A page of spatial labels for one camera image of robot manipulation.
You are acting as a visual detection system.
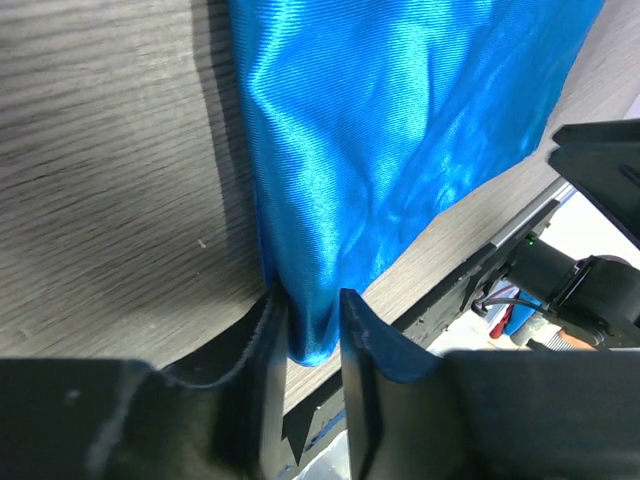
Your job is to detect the blue cloth napkin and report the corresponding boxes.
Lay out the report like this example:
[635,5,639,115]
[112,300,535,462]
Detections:
[230,1,603,367]

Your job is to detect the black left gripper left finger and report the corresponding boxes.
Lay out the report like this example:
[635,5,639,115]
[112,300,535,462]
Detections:
[1,289,289,479]

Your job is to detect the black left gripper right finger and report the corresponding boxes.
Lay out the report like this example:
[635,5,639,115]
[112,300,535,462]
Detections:
[340,289,639,479]

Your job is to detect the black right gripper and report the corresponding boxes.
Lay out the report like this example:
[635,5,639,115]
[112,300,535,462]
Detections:
[479,119,640,350]

